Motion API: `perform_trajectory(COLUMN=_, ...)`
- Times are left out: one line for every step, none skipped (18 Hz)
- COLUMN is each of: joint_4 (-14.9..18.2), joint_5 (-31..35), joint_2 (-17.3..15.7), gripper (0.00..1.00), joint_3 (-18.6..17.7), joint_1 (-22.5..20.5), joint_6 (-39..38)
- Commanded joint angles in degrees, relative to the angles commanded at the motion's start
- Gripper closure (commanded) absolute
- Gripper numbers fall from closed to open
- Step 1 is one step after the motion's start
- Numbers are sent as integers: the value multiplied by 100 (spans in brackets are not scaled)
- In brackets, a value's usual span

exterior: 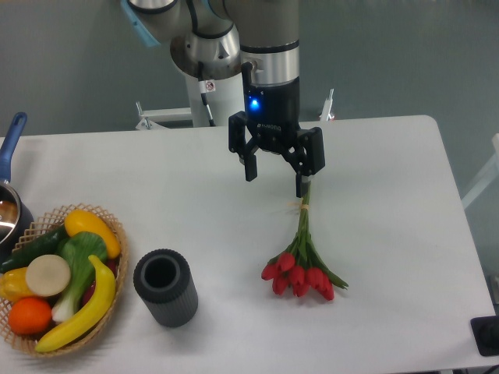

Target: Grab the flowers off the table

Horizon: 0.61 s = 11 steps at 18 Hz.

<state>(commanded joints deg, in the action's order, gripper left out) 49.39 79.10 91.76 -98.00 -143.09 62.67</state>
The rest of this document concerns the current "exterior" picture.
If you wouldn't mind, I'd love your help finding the dark grey ribbed vase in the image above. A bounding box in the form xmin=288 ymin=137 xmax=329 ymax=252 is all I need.
xmin=133 ymin=249 xmax=199 ymax=328

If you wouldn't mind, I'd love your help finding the left metal table clamp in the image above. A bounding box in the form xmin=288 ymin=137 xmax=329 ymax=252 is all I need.
xmin=135 ymin=101 xmax=193 ymax=130

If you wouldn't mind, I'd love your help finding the yellow lemon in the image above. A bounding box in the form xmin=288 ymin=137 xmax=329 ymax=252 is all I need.
xmin=64 ymin=210 xmax=121 ymax=259

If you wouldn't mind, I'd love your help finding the yellow banana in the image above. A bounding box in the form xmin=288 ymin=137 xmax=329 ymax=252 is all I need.
xmin=34 ymin=255 xmax=116 ymax=354

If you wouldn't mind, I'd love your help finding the right metal table clamp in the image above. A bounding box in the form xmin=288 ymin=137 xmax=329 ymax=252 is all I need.
xmin=319 ymin=88 xmax=335 ymax=122

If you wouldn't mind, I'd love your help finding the beige round slice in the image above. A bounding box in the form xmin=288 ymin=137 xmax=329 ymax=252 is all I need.
xmin=25 ymin=255 xmax=71 ymax=297

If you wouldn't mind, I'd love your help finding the woven wicker basket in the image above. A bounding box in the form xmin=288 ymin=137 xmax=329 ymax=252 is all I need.
xmin=1 ymin=203 xmax=129 ymax=358

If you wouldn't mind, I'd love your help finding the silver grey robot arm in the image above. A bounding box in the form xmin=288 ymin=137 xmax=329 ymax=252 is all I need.
xmin=122 ymin=1 xmax=325 ymax=197

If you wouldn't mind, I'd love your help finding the red fruit in basket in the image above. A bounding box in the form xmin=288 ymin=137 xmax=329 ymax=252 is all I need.
xmin=80 ymin=259 xmax=118 ymax=307

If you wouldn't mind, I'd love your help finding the black device at edge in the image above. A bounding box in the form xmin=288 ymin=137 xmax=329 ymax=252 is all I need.
xmin=470 ymin=316 xmax=498 ymax=357

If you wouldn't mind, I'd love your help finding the green cucumber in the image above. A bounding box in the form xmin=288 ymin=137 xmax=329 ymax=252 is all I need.
xmin=1 ymin=226 xmax=69 ymax=273

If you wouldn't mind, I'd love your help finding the red tulip bouquet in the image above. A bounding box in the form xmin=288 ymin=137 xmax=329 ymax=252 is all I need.
xmin=260 ymin=187 xmax=349 ymax=302

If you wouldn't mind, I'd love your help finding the blue handled saucepan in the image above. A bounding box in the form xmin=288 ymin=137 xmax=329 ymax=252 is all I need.
xmin=1 ymin=112 xmax=34 ymax=262

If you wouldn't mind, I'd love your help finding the green white bok choy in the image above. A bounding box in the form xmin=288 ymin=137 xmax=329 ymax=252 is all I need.
xmin=52 ymin=231 xmax=108 ymax=324

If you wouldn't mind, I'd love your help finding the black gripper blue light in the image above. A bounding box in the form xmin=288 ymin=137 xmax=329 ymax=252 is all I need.
xmin=228 ymin=76 xmax=325 ymax=197

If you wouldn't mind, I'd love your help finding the yellow bell pepper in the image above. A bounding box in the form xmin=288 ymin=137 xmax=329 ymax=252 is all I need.
xmin=0 ymin=267 xmax=36 ymax=302

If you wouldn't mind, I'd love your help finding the orange fruit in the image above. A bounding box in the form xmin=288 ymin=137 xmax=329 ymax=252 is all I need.
xmin=8 ymin=297 xmax=51 ymax=335

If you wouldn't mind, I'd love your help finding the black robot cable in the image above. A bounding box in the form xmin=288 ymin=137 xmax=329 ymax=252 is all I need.
xmin=196 ymin=61 xmax=217 ymax=127

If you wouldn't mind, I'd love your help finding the metal table clamp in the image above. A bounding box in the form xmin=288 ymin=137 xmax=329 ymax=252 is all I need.
xmin=319 ymin=88 xmax=335 ymax=122
xmin=135 ymin=101 xmax=193 ymax=130

